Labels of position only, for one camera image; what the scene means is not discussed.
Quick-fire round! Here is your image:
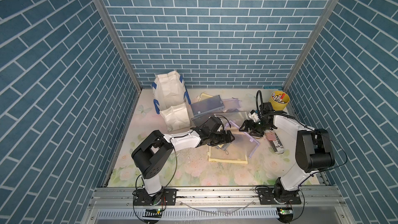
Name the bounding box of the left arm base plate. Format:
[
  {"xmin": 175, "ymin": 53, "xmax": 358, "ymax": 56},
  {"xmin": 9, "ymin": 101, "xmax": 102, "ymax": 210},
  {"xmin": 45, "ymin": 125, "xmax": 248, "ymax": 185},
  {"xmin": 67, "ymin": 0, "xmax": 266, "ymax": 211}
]
[{"xmin": 133, "ymin": 188, "xmax": 177, "ymax": 206}]

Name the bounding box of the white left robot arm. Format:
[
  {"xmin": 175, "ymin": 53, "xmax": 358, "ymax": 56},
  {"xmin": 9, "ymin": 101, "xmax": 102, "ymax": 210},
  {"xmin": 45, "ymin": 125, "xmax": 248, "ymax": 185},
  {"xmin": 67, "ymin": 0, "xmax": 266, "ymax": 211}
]
[{"xmin": 131, "ymin": 116, "xmax": 235, "ymax": 197}]

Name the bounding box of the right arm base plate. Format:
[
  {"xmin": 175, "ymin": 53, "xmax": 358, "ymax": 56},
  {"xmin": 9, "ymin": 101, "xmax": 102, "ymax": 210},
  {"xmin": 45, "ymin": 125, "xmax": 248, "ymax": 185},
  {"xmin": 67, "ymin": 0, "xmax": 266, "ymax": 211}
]
[{"xmin": 255, "ymin": 186, "xmax": 302, "ymax": 205}]

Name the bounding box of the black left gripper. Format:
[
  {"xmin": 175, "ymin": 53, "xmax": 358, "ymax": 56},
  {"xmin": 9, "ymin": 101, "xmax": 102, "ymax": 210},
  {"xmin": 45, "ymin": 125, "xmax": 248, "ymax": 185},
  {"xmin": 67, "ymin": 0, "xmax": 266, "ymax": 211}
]
[{"xmin": 207, "ymin": 130, "xmax": 235, "ymax": 147}]

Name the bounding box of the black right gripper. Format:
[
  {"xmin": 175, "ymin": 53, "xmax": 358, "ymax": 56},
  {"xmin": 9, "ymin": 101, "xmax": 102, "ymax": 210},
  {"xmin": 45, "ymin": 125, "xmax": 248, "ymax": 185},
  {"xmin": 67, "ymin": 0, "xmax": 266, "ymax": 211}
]
[{"xmin": 239, "ymin": 120, "xmax": 270, "ymax": 137}]

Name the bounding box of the yellow cup with markers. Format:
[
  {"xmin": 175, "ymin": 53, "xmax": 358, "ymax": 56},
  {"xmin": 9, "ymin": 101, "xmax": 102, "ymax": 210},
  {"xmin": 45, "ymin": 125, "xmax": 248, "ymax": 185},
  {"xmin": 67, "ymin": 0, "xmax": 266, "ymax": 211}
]
[{"xmin": 269, "ymin": 91, "xmax": 290, "ymax": 111}]

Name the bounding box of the yellow trim mesh pouch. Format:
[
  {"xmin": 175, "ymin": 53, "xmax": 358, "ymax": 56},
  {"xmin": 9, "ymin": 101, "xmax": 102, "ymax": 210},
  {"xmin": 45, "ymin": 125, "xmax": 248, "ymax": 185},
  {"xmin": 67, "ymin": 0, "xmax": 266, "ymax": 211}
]
[
  {"xmin": 214, "ymin": 112, "xmax": 249, "ymax": 128},
  {"xmin": 208, "ymin": 145, "xmax": 248, "ymax": 164}
]

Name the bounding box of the grey blue zipper pouch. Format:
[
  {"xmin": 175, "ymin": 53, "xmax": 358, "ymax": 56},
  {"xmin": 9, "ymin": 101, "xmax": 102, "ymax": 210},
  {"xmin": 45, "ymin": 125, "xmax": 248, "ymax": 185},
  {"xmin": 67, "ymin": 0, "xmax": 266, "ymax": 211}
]
[{"xmin": 191, "ymin": 95, "xmax": 225, "ymax": 126}]

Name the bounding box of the yellow trim mesh pouch top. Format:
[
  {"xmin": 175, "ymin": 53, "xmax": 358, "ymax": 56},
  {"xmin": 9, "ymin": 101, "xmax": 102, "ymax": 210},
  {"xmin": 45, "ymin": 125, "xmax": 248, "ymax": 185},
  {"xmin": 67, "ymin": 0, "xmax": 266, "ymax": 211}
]
[{"xmin": 214, "ymin": 112, "xmax": 249, "ymax": 128}]

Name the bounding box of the white canvas tote bag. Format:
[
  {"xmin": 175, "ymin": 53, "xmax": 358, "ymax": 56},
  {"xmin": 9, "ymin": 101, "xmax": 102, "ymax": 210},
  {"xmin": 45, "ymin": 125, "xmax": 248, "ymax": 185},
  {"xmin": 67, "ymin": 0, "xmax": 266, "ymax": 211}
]
[{"xmin": 151, "ymin": 71, "xmax": 191, "ymax": 132}]

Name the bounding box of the yellow trim mesh pouch front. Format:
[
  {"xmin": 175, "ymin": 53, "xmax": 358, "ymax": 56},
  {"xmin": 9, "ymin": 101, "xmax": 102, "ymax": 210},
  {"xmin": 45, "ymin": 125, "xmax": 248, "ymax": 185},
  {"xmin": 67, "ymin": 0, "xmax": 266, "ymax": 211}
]
[{"xmin": 208, "ymin": 145, "xmax": 248, "ymax": 164}]

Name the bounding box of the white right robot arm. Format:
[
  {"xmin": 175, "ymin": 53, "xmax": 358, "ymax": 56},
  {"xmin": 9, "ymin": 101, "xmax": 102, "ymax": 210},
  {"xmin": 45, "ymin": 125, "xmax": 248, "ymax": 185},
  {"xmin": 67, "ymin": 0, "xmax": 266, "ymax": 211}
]
[{"xmin": 239, "ymin": 103, "xmax": 335, "ymax": 204}]

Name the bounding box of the purple trim mesh pouch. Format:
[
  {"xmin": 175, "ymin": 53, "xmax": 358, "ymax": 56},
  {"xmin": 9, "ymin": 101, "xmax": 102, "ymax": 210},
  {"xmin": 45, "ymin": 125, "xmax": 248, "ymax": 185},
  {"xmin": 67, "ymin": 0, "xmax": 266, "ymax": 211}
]
[{"xmin": 221, "ymin": 120, "xmax": 260, "ymax": 160}]

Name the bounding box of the pale purple mesh pouch back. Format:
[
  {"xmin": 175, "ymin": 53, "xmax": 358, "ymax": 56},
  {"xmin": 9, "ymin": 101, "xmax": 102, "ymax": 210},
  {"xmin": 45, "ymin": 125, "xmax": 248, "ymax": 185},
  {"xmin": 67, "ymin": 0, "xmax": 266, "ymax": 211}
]
[{"xmin": 222, "ymin": 98, "xmax": 240, "ymax": 111}]

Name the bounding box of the aluminium front rail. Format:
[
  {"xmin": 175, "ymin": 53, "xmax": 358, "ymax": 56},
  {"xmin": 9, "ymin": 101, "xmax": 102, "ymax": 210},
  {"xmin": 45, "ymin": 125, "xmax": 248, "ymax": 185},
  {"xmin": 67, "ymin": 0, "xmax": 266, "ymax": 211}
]
[{"xmin": 88, "ymin": 185, "xmax": 346, "ymax": 209}]

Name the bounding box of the striped flag drink can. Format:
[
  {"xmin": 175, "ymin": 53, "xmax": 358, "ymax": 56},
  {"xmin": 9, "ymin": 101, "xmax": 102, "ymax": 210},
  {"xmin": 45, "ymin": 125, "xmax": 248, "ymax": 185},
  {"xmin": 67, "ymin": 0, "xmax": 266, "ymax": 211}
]
[{"xmin": 264, "ymin": 130, "xmax": 285, "ymax": 154}]

